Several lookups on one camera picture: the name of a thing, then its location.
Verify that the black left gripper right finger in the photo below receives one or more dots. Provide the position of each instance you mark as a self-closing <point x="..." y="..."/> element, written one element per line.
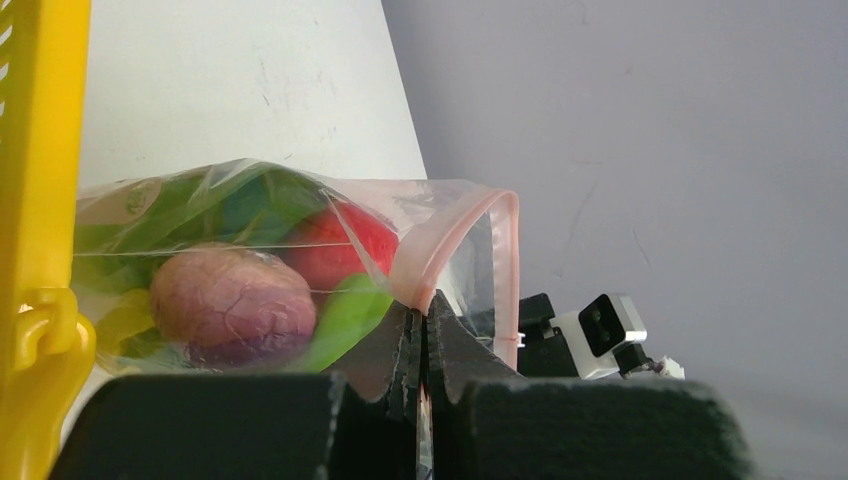
<point x="491" y="422"/>

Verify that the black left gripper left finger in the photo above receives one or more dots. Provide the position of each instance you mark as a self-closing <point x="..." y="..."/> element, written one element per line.
<point x="356" y="421"/>

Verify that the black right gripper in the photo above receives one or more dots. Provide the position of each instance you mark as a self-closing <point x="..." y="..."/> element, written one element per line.
<point x="544" y="351"/>

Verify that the green leaf vegetable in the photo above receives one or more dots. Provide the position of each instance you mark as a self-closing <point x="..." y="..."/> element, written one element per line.
<point x="350" y="313"/>

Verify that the clear zip top bag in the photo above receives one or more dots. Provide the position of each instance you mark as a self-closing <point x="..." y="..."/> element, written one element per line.
<point x="456" y="238"/>

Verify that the green white bok choy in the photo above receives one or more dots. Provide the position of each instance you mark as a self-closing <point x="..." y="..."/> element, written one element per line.
<point x="125" y="231"/>

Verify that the yellow napa cabbage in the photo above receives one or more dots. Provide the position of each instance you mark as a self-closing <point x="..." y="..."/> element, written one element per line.
<point x="128" y="329"/>

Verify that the yellow plastic basket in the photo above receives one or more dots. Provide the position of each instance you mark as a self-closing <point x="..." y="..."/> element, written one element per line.
<point x="47" y="346"/>

